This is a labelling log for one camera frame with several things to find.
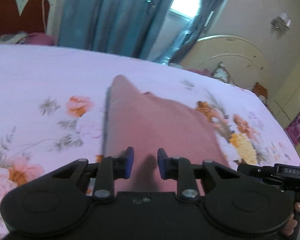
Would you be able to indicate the patterned pillow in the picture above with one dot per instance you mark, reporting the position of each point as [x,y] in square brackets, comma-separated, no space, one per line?
[221,74]

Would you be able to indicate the silver wall lamp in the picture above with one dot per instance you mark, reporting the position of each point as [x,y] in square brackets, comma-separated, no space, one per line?
[282,22]

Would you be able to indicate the cream arched headboard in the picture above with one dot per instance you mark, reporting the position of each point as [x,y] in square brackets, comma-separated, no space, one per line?
[241,58]

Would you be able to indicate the cream wardrobe with purple stickers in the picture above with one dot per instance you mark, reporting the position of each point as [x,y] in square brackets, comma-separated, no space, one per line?
[285,106]

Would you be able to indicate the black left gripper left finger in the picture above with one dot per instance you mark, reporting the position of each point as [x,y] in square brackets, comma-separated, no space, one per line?
[110,169]

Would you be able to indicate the white red heart headboard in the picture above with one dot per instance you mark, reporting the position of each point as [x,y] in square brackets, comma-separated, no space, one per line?
[29,16]

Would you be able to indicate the blue curtain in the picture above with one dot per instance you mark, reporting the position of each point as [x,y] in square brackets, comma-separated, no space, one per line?
[128,27]

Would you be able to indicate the pink ribbed knit garment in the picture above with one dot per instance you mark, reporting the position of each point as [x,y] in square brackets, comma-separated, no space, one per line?
[146,123]

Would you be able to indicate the magenta pillow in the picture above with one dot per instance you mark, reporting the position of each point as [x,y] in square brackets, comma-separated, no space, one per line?
[25,38]

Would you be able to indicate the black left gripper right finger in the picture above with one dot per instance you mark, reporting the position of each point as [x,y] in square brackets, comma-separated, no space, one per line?
[181,170]

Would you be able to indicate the floral pink bed sheet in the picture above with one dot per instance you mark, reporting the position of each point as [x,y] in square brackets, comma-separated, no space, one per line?
[54,107]

